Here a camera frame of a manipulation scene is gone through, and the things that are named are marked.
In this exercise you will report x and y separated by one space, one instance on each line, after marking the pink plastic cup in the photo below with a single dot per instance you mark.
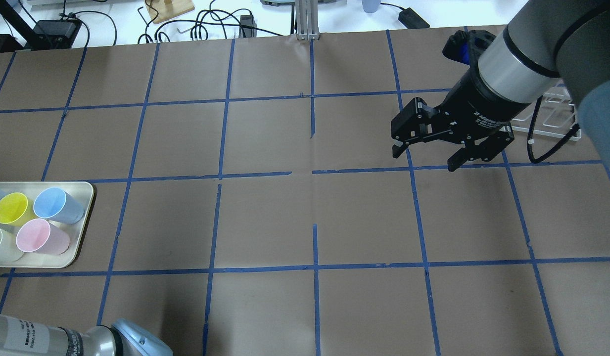
41 236

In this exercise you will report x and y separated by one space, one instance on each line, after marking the blue cup on desk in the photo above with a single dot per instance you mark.
370 6

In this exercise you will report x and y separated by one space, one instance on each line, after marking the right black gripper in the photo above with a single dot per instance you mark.
475 108

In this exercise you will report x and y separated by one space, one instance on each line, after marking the blue cup far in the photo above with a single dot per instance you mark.
55 204

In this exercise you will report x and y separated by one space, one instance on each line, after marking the aluminium frame post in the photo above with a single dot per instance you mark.
306 18

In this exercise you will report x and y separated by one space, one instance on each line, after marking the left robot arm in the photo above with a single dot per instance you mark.
20 337

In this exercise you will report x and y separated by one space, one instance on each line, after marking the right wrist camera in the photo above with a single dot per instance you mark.
467 46

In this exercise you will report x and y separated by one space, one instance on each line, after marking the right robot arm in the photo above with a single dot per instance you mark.
546 41

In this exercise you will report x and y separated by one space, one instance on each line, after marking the cream white plastic cup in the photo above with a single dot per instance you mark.
9 252

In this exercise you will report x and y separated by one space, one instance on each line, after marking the wooden stand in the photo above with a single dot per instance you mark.
164 10

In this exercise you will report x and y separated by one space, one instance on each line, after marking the cream plastic tray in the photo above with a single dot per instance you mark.
84 192

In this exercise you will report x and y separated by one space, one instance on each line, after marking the yellow plastic cup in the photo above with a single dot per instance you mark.
16 209

